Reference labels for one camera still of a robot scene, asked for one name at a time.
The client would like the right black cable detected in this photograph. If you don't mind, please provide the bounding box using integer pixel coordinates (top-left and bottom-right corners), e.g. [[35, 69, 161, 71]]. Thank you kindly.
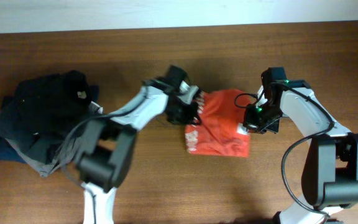
[[234, 81, 336, 218]]

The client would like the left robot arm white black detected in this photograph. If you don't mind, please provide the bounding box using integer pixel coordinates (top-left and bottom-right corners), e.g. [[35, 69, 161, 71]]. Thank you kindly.
[[73, 65, 200, 223]]

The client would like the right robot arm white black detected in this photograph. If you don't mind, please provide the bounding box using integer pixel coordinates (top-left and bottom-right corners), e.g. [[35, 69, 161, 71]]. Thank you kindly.
[[243, 67, 358, 224]]

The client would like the grey folded garment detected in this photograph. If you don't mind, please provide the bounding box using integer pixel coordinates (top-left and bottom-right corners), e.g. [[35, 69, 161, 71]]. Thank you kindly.
[[0, 99, 108, 178]]

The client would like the red orange t-shirt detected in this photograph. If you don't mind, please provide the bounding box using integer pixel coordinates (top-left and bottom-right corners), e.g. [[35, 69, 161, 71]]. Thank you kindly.
[[185, 89, 251, 157]]

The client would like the black folded garment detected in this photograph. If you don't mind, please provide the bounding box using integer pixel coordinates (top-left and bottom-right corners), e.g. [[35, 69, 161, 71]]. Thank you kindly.
[[0, 70, 92, 163]]

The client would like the navy blue folded garment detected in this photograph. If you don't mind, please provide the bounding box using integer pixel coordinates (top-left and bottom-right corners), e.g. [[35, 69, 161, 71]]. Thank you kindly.
[[0, 84, 100, 164]]

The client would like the black cable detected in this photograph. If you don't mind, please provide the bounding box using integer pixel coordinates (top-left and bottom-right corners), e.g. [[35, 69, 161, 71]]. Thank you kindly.
[[56, 93, 173, 224], [234, 81, 336, 218]]

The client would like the left black cable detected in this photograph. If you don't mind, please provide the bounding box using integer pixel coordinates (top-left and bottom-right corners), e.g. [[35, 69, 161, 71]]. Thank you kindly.
[[56, 93, 173, 224]]

